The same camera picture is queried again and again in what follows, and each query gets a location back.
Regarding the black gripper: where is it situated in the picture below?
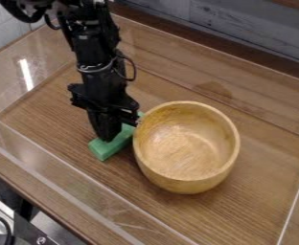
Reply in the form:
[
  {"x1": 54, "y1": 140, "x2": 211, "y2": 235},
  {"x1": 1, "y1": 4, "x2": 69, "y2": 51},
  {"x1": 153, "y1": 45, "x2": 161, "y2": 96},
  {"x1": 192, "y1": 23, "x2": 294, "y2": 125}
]
[{"x1": 68, "y1": 65, "x2": 138, "y2": 142}]

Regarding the green rectangular block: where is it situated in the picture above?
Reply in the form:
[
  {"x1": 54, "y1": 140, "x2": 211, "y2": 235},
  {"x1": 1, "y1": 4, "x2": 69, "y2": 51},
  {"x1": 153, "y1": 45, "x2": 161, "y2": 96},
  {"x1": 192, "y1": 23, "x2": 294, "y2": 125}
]
[{"x1": 88, "y1": 112, "x2": 144, "y2": 161}]

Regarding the brown wooden bowl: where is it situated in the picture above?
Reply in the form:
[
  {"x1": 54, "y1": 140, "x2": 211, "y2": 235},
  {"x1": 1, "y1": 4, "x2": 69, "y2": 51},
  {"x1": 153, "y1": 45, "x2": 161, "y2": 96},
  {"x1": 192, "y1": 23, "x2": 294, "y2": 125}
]
[{"x1": 133, "y1": 100, "x2": 240, "y2": 194}]

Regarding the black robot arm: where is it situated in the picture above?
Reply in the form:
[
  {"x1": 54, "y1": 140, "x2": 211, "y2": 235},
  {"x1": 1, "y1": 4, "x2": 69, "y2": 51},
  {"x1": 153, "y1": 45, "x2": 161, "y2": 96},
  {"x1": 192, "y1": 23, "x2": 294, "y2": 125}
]
[{"x1": 0, "y1": 0, "x2": 138, "y2": 142}]

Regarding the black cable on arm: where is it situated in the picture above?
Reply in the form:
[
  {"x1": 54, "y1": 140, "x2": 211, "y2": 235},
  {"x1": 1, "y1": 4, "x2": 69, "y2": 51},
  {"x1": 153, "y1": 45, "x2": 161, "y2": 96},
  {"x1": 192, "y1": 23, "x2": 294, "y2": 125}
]
[{"x1": 112, "y1": 51, "x2": 137, "y2": 82}]

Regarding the clear acrylic tray wall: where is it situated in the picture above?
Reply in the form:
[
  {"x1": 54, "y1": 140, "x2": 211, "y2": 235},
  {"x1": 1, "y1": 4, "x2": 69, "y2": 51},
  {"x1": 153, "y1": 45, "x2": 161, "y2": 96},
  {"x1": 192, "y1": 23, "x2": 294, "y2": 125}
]
[{"x1": 0, "y1": 15, "x2": 299, "y2": 245}]

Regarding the black metal bracket with bolt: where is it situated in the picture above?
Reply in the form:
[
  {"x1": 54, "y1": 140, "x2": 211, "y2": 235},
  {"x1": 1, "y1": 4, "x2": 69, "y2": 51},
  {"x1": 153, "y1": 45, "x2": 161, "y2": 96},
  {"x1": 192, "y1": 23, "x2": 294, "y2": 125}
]
[{"x1": 14, "y1": 214, "x2": 58, "y2": 245}]

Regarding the black cable lower left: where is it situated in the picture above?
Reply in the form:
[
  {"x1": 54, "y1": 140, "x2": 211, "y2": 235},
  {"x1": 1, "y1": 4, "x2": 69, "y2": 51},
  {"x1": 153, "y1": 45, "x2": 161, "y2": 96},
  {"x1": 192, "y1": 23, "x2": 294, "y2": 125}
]
[{"x1": 0, "y1": 212, "x2": 15, "y2": 245}]

